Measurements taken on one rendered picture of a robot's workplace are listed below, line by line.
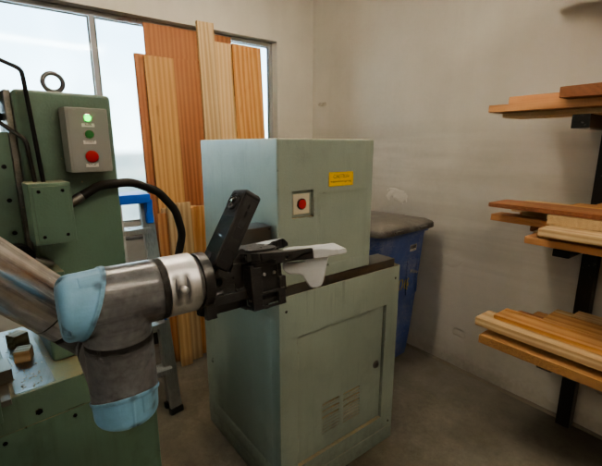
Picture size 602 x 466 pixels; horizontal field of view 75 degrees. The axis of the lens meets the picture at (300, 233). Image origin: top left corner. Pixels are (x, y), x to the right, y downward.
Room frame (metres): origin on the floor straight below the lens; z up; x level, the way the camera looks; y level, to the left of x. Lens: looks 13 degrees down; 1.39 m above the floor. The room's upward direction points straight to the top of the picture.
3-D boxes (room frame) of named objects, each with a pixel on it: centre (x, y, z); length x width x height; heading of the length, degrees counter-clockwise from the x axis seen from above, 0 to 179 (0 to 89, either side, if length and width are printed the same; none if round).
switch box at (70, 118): (1.05, 0.56, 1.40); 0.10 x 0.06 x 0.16; 133
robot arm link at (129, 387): (0.44, 0.22, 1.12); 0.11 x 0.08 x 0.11; 37
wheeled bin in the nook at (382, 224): (2.40, -0.42, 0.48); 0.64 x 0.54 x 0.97; 40
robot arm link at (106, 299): (0.42, 0.21, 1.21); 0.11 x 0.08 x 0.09; 127
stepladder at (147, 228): (1.86, 0.80, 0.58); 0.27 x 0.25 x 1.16; 40
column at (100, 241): (1.14, 0.68, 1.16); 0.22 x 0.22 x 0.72; 43
